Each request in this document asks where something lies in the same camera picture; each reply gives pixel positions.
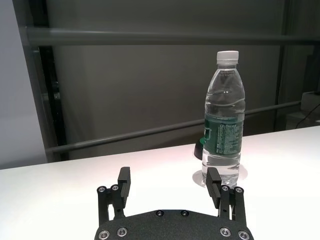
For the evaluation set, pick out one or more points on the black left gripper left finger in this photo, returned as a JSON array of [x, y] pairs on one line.
[[123, 187]]

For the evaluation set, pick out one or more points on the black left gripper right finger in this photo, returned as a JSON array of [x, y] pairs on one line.
[[213, 187]]

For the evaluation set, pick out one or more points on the clear plastic water bottle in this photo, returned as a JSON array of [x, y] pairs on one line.
[[223, 125]]

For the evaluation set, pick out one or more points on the green and black push button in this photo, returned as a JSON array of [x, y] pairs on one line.
[[198, 150]]

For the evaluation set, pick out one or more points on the grey background box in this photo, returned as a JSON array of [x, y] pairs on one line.
[[311, 100]]

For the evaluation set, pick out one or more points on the grey horizontal metal rail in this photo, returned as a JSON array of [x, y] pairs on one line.
[[125, 135], [150, 37]]

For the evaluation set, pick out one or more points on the dark vertical frame post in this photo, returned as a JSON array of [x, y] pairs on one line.
[[42, 100], [286, 62]]

